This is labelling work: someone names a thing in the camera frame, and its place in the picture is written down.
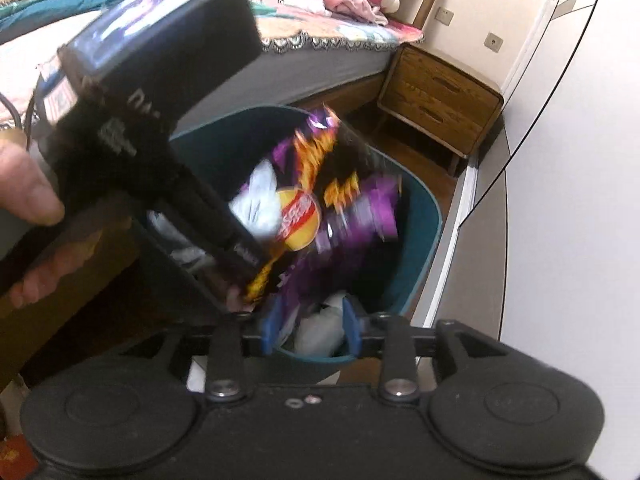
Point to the teal quilt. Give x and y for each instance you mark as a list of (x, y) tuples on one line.
[(21, 17)]

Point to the purple chips bag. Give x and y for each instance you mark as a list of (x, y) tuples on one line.
[(318, 201)]

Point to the person left hand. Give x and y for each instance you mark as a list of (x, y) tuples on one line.
[(26, 193)]

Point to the wall power socket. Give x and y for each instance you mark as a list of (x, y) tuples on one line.
[(493, 42)]

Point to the white wardrobe sliding door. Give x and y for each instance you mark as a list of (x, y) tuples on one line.
[(541, 246)]

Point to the light blue plastic bag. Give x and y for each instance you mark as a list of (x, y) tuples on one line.
[(319, 335)]

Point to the wall light switch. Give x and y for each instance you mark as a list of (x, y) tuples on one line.
[(444, 16)]

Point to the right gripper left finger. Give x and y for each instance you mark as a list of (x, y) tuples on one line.
[(238, 336)]

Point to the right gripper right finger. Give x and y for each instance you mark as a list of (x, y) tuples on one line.
[(398, 344)]

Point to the bed with floral blanket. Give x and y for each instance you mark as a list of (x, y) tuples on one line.
[(111, 97)]

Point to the wooden bedside nightstand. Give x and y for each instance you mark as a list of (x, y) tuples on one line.
[(441, 97)]

